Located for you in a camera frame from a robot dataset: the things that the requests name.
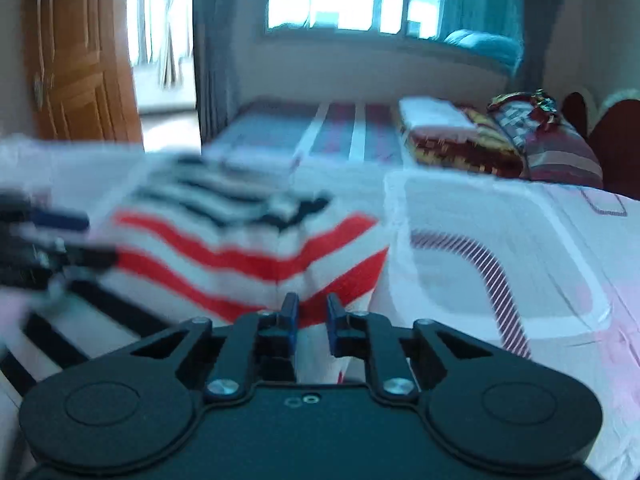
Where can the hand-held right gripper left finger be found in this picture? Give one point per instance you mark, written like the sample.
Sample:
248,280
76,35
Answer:
289,320

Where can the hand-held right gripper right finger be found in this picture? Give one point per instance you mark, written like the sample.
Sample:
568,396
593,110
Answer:
336,322

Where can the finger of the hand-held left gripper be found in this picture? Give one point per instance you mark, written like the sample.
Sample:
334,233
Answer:
87,258
60,220

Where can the red black white striped sweater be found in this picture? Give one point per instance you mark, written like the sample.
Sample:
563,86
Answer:
225,255

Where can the wooden door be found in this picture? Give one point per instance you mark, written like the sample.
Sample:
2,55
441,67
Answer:
75,60

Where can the grey red striped bed sheet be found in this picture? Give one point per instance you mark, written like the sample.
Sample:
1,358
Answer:
340,130

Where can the folded red patterned blanket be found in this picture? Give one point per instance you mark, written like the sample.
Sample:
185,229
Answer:
465,152

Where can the grey curtain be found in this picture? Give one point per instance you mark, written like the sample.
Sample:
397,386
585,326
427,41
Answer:
540,20
215,60

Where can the white sheer curtain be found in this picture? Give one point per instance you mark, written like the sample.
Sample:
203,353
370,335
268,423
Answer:
160,20

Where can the folded white cloth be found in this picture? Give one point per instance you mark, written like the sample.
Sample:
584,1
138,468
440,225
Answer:
435,115

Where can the red plaid pillow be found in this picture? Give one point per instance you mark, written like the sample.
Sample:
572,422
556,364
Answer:
560,155

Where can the teal cushion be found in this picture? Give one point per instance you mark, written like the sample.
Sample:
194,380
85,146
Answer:
485,47

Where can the red white petal headboard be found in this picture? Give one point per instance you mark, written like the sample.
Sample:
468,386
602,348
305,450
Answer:
620,145

